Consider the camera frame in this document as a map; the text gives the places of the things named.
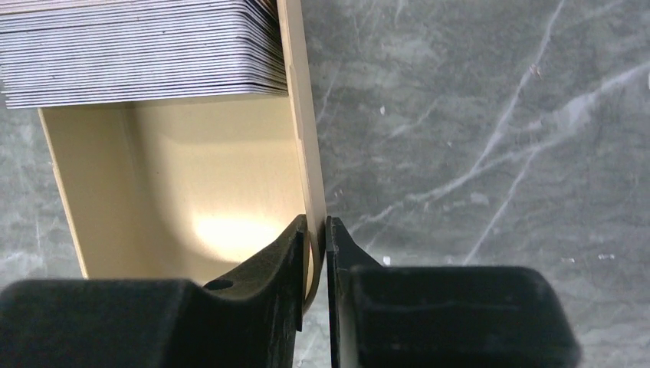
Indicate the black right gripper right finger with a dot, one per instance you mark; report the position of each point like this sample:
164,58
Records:
448,316

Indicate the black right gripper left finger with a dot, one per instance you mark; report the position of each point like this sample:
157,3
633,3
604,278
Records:
248,317

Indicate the beige oval plastic tray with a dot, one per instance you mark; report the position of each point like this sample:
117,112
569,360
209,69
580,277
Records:
192,187

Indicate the stack of credit cards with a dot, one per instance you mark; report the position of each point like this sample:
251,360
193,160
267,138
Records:
62,53

